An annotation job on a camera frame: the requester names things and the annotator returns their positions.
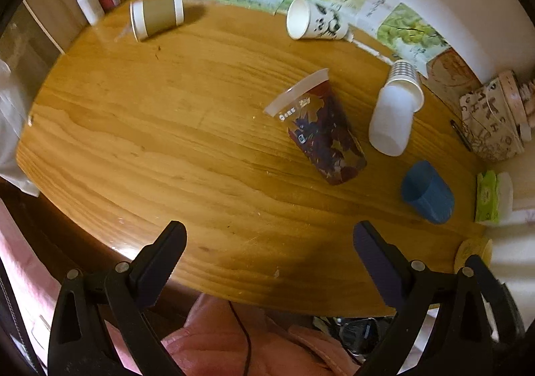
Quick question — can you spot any printed brown plastic cup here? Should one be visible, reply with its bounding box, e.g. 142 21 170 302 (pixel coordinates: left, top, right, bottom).
264 68 367 185

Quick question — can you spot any blue plastic cup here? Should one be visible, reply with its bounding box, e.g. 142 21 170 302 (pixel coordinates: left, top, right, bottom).
401 160 455 225

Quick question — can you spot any white plastic cup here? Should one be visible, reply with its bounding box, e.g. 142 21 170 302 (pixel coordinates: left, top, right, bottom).
368 85 415 157

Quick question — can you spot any white ribbed paper cup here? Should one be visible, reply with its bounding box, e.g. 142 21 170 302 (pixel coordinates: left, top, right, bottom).
385 60 424 112

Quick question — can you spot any brown sleeve paper cup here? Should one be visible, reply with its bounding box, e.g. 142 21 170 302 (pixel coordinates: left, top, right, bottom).
130 0 184 42

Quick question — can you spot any panda print paper cup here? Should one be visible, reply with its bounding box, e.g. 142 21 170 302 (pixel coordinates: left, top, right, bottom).
286 0 349 40

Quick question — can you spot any yellow ceramic mug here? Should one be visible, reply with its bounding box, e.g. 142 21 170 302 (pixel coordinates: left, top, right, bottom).
453 237 493 274

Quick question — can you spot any green tissue pack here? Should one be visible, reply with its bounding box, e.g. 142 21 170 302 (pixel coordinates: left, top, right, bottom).
474 170 513 225

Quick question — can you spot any pink jacket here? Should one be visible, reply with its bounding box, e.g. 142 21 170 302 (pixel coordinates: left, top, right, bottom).
162 294 359 375

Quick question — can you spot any letter print fabric bag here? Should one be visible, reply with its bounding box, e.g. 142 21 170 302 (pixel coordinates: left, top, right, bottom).
460 78 525 162

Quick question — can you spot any black pen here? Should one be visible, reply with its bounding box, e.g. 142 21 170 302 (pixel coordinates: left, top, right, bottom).
450 120 472 152

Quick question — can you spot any pink round box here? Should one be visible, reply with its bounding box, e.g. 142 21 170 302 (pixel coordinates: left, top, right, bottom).
498 70 528 125

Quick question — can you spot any white pen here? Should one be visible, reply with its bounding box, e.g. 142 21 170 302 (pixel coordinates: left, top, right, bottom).
345 32 394 66

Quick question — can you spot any white squeeze bottle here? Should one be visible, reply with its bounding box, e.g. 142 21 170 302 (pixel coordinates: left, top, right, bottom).
77 0 104 25

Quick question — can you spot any black thin cable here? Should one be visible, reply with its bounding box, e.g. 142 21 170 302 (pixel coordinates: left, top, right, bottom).
226 300 253 376

